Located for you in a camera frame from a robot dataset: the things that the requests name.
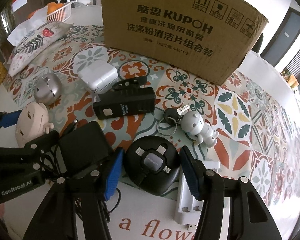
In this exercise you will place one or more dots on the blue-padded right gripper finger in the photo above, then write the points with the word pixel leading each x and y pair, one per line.
pixel 249 217

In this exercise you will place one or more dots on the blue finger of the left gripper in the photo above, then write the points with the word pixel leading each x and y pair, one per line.
pixel 9 119

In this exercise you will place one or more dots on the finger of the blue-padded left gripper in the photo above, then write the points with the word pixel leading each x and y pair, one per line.
pixel 55 218

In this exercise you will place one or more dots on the white battery charger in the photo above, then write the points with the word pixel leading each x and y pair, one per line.
pixel 188 209

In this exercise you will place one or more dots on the white square charger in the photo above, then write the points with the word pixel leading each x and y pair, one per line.
pixel 98 77

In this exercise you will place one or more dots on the white robot figurine keychain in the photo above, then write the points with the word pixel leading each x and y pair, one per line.
pixel 191 123

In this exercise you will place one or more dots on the silver ball speaker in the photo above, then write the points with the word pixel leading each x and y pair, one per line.
pixel 48 89

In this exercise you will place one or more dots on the patterned tile tablecloth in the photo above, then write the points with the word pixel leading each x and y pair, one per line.
pixel 255 112

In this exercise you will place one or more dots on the white basket of oranges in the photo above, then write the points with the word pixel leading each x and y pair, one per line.
pixel 54 11

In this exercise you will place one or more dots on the black rectangular device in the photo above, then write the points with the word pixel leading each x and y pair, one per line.
pixel 127 97

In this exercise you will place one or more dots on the brown cardboard box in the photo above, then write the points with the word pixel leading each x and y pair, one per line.
pixel 209 38

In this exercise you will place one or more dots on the black round cable charger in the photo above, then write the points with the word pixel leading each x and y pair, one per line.
pixel 152 163

